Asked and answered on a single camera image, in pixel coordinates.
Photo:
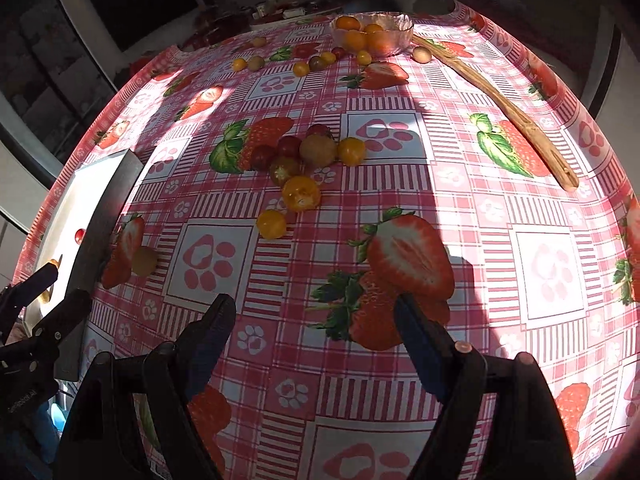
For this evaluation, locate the clear glass bowl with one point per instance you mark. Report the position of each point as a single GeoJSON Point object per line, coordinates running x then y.
{"type": "Point", "coordinates": [395, 40]}

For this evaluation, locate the orange cherry tomato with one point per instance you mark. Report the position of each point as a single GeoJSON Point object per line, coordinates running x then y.
{"type": "Point", "coordinates": [347, 23]}
{"type": "Point", "coordinates": [372, 28]}
{"type": "Point", "coordinates": [381, 41]}
{"type": "Point", "coordinates": [351, 151]}
{"type": "Point", "coordinates": [356, 40]}

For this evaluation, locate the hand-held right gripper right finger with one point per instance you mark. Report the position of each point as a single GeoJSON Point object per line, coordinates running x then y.
{"type": "Point", "coordinates": [422, 350]}

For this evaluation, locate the red cherry tomato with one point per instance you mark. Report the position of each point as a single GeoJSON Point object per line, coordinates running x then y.
{"type": "Point", "coordinates": [80, 236]}
{"type": "Point", "coordinates": [262, 156]}
{"type": "Point", "coordinates": [319, 131]}
{"type": "Point", "coordinates": [289, 146]}
{"type": "Point", "coordinates": [339, 52]}

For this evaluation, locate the pale green cherry tomato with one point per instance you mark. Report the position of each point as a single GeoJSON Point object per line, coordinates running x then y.
{"type": "Point", "coordinates": [421, 53]}
{"type": "Point", "coordinates": [256, 62]}
{"type": "Point", "coordinates": [318, 150]}
{"type": "Point", "coordinates": [144, 261]}
{"type": "Point", "coordinates": [258, 41]}

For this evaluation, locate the grey kitchen knife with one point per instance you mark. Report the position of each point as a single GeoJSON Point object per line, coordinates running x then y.
{"type": "Point", "coordinates": [107, 220]}

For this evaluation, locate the dark green cherry tomato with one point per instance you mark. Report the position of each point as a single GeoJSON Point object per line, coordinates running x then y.
{"type": "Point", "coordinates": [316, 63]}
{"type": "Point", "coordinates": [285, 169]}

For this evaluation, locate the yellow cherry tomato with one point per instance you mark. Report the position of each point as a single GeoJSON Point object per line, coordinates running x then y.
{"type": "Point", "coordinates": [271, 224]}
{"type": "Point", "coordinates": [327, 57]}
{"type": "Point", "coordinates": [364, 57]}
{"type": "Point", "coordinates": [239, 64]}
{"type": "Point", "coordinates": [300, 193]}
{"type": "Point", "coordinates": [300, 68]}

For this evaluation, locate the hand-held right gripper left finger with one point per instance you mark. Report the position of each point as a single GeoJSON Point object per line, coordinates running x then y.
{"type": "Point", "coordinates": [210, 350]}

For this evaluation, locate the white framed dark panel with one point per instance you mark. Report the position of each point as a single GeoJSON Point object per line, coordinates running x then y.
{"type": "Point", "coordinates": [140, 5]}

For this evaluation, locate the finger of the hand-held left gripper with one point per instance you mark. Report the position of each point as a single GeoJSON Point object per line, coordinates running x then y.
{"type": "Point", "coordinates": [62, 322]}
{"type": "Point", "coordinates": [30, 287]}

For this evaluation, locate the pink checked strawberry tablecloth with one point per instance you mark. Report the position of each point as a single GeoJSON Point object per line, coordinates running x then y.
{"type": "Point", "coordinates": [400, 200]}

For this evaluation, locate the white cutting board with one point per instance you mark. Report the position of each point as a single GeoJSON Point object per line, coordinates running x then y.
{"type": "Point", "coordinates": [82, 195]}

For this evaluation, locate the long wooden spatula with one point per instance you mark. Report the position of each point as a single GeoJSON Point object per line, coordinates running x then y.
{"type": "Point", "coordinates": [510, 115]}

